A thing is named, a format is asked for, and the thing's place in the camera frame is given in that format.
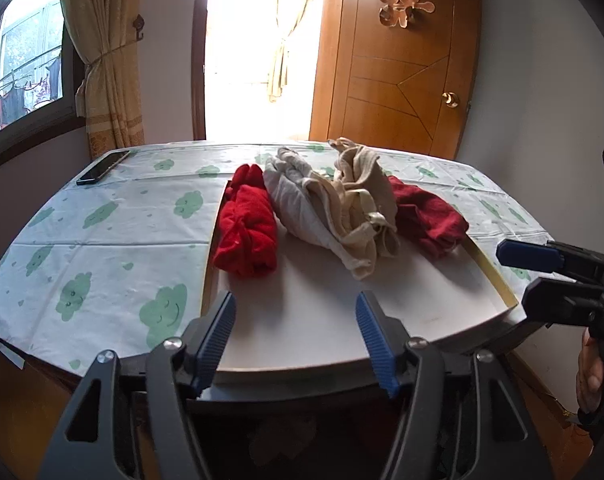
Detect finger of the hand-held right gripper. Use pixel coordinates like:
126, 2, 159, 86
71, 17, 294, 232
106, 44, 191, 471
522, 277, 604, 328
496, 239, 604, 281

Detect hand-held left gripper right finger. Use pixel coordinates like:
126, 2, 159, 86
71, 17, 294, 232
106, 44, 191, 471
354, 291, 552, 480

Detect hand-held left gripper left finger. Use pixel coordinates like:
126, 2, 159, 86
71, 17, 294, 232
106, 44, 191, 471
37, 290, 237, 480

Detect beige cardboard tray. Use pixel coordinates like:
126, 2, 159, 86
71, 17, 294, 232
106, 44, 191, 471
201, 157, 527, 386

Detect dark red underwear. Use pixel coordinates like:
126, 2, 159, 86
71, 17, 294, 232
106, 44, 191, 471
387, 175, 470, 259

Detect bright red underwear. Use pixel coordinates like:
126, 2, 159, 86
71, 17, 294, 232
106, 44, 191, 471
212, 164, 279, 279

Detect grey white underwear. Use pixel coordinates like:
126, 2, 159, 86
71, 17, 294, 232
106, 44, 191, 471
263, 146, 375, 282

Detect beige knit underwear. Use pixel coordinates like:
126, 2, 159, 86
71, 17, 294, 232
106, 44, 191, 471
327, 136, 401, 261

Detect person's right hand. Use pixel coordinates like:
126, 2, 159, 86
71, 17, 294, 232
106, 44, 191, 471
576, 332, 604, 428

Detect dark wooden dresser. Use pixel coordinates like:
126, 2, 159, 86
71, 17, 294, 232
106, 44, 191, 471
22, 310, 532, 416

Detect cloud print tablecloth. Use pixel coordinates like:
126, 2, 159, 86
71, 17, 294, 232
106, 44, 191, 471
0, 140, 557, 376

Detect black smartphone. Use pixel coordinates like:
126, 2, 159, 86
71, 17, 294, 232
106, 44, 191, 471
76, 149, 132, 187

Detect wooden door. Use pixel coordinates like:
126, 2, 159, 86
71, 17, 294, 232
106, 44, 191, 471
309, 0, 482, 161

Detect beige patterned curtain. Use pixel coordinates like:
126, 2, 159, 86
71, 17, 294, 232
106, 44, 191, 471
59, 0, 148, 148

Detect gold door decoration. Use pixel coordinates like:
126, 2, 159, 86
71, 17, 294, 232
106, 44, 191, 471
378, 0, 437, 30

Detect sheer pale curtain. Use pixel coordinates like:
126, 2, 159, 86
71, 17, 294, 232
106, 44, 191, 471
267, 0, 310, 103

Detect hanging laundry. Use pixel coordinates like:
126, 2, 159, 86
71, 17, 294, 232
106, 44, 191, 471
0, 55, 63, 116

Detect window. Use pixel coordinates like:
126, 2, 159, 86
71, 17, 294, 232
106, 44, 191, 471
0, 0, 88, 161

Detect wooden door frame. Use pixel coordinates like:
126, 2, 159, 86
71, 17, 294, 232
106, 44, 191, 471
192, 0, 213, 142

